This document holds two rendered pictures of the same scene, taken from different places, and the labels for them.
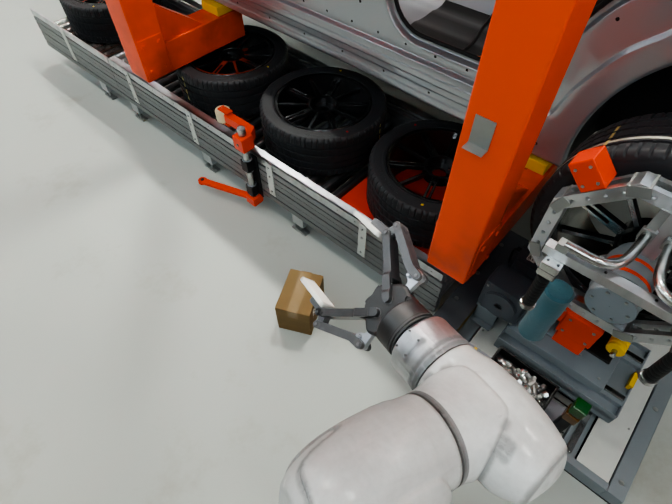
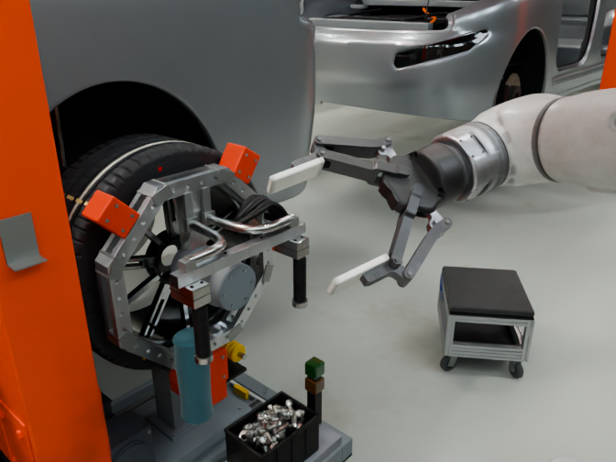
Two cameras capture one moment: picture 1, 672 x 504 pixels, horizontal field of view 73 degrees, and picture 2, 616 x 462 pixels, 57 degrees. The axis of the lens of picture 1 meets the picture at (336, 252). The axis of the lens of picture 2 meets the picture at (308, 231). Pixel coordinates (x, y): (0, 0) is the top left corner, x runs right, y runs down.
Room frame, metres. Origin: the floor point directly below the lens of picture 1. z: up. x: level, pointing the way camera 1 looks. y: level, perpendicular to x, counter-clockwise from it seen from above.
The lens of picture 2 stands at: (0.44, 0.57, 1.56)
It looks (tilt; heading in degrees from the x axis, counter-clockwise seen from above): 23 degrees down; 270
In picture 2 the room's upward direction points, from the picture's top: straight up
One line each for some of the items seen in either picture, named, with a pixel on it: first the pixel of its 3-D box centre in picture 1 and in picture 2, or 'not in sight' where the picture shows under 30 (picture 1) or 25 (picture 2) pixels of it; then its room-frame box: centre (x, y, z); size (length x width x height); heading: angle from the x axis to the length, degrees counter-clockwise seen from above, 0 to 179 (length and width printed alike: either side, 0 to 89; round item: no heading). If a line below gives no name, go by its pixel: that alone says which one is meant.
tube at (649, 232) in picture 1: (612, 231); (189, 229); (0.73, -0.68, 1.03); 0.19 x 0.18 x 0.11; 138
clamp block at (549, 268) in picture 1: (554, 261); (190, 290); (0.71, -0.57, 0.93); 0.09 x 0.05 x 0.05; 138
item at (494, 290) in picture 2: not in sight; (479, 319); (-0.34, -1.66, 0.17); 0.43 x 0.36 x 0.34; 82
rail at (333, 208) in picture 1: (248, 157); not in sight; (1.88, 0.47, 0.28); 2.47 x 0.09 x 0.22; 48
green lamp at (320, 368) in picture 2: (579, 408); (314, 368); (0.43, -0.67, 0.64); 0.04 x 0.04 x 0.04; 48
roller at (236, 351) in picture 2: (628, 325); (214, 339); (0.75, -0.99, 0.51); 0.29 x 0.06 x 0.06; 138
